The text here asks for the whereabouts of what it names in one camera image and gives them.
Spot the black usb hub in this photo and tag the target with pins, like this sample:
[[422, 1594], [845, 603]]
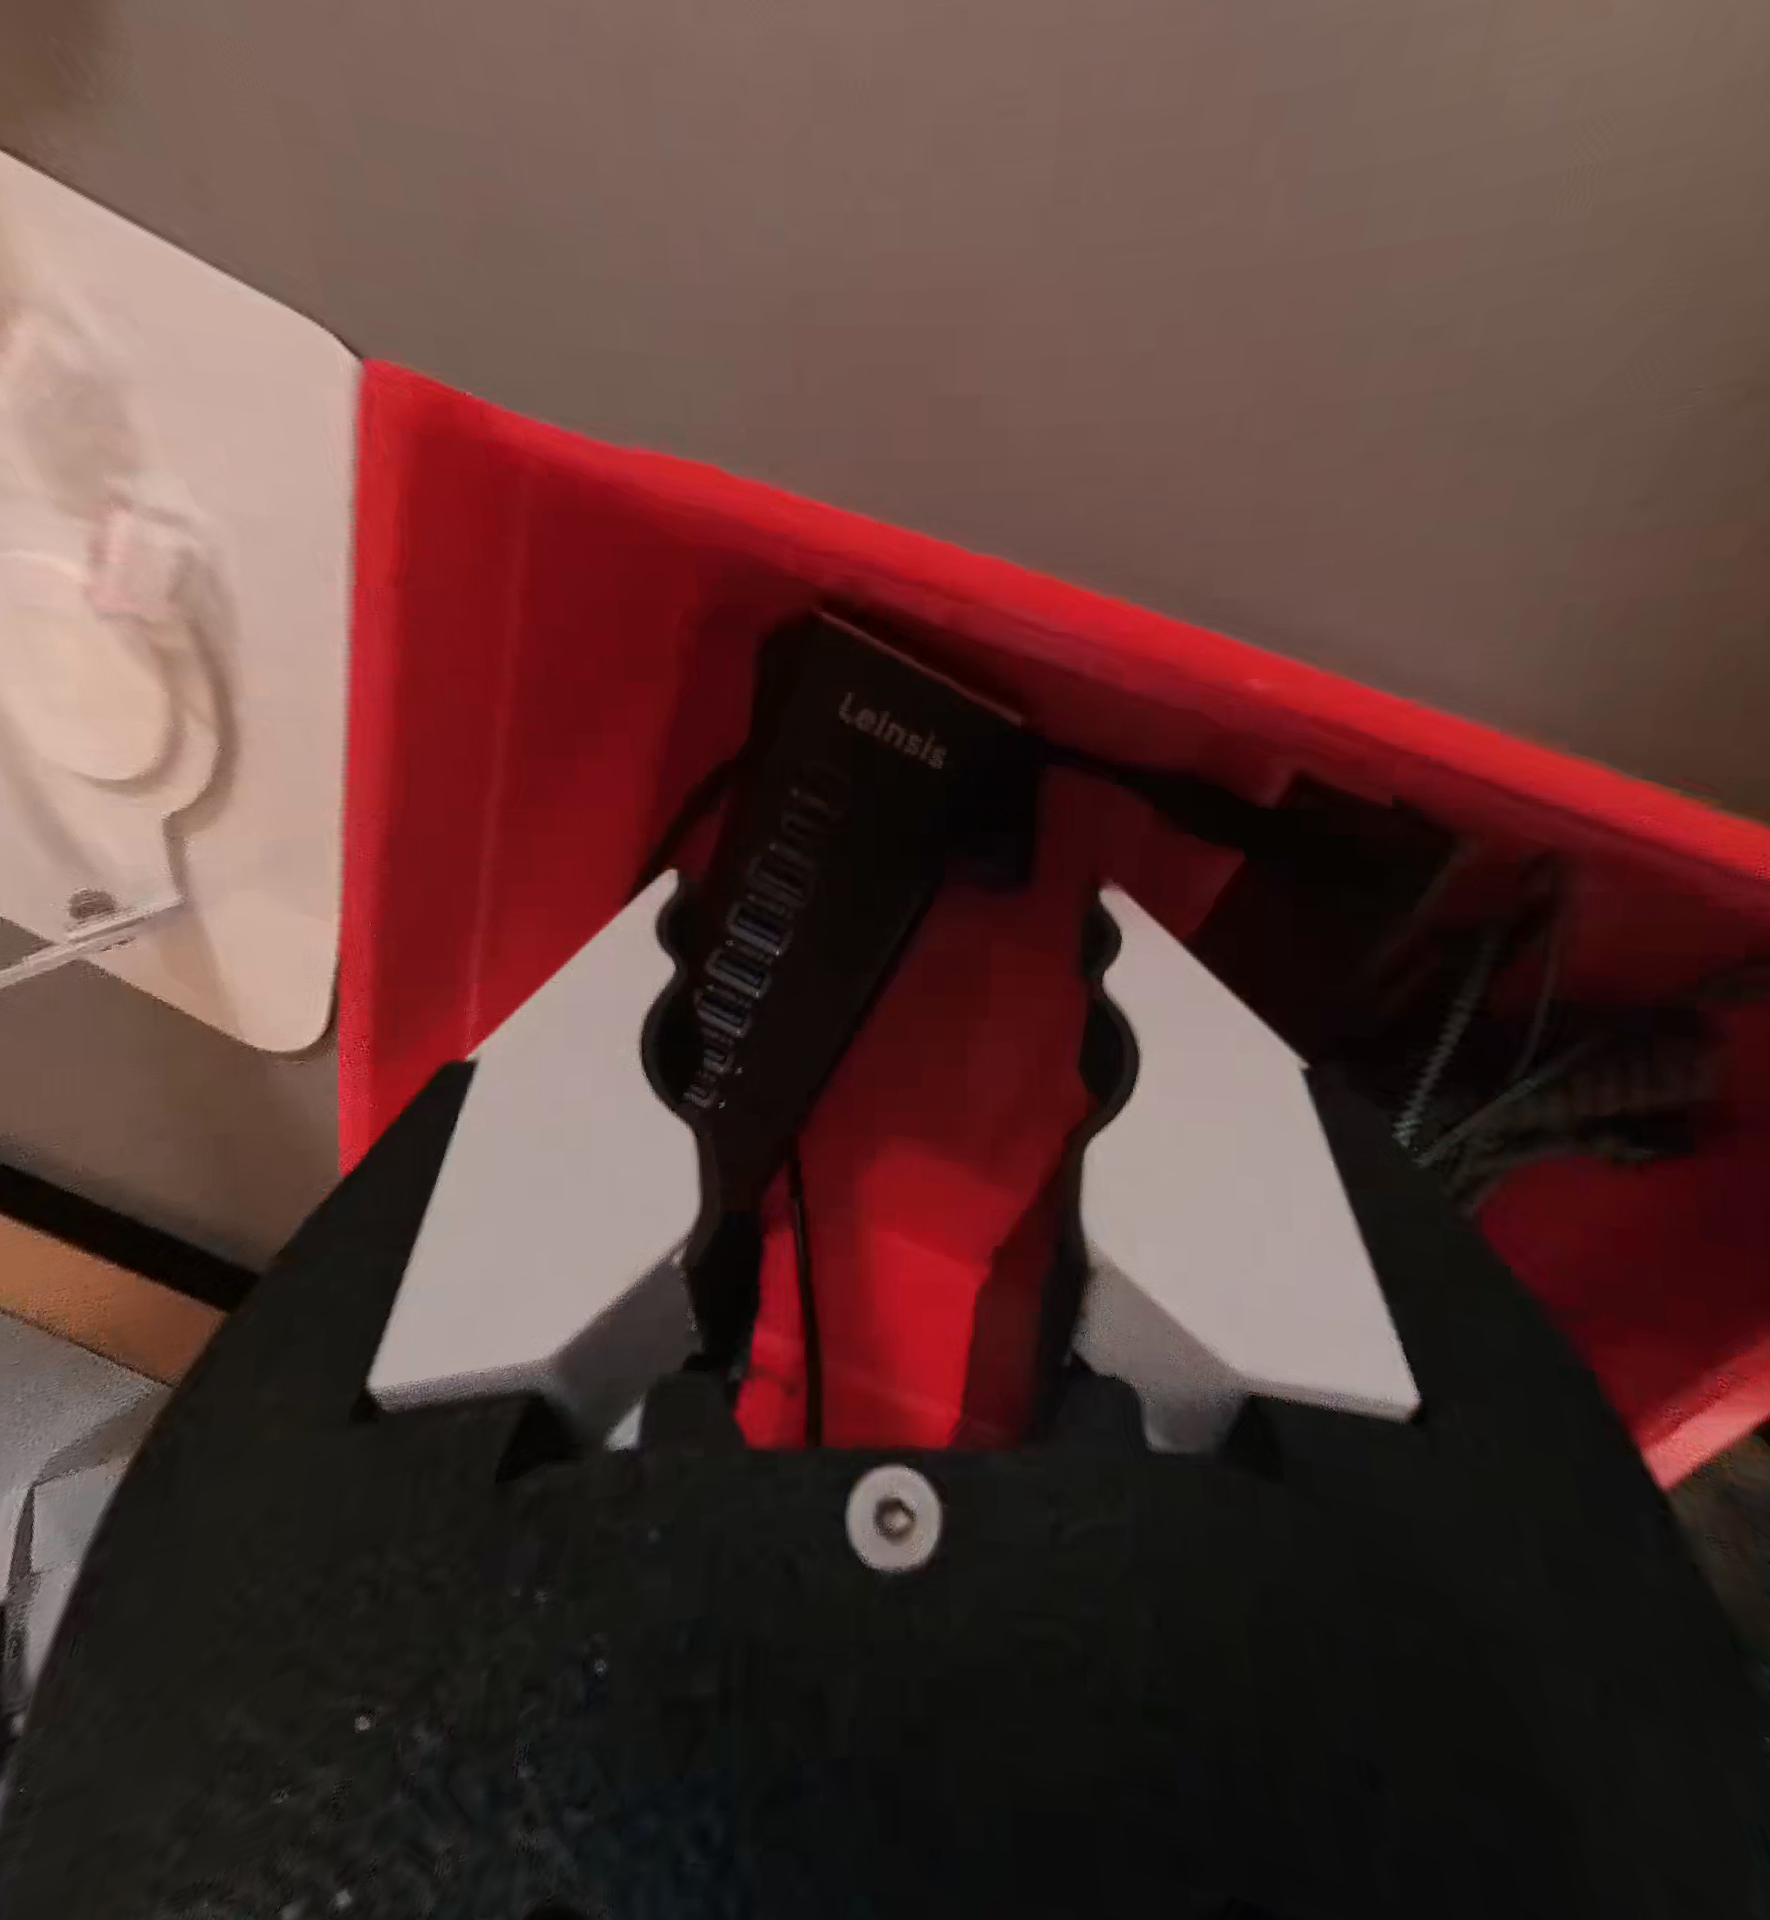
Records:
[[853, 794]]

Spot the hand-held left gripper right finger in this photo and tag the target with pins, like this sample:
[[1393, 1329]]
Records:
[[1232, 1202]]

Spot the red plastic bin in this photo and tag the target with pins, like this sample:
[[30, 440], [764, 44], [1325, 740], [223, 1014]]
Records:
[[525, 722]]

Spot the white instruction sheet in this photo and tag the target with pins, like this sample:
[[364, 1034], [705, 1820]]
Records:
[[106, 495]]

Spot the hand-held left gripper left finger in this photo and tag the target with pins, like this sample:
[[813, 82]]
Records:
[[557, 1187]]

